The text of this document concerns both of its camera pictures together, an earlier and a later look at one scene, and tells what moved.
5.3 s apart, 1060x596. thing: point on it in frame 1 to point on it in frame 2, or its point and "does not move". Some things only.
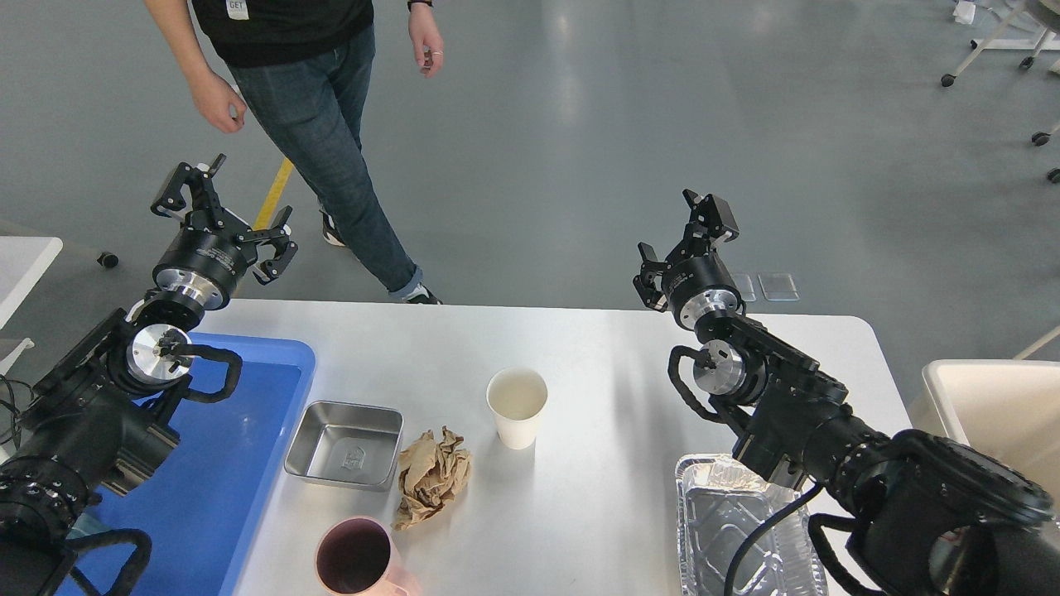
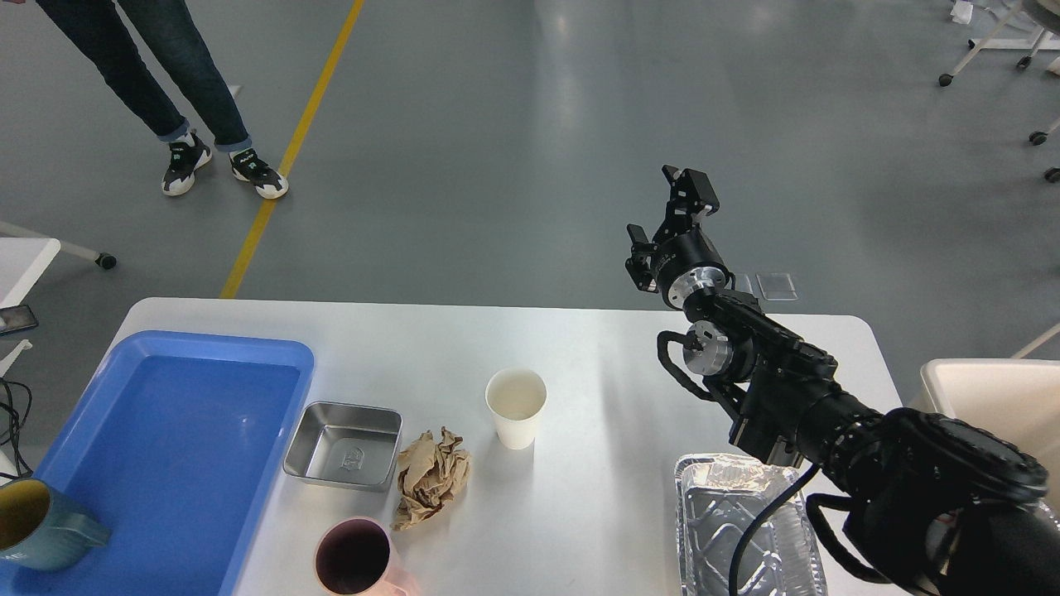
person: (429, 50) to (168, 26)
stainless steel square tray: (349, 444) does not move
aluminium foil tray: (719, 498) does not move
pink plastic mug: (355, 557) does not move
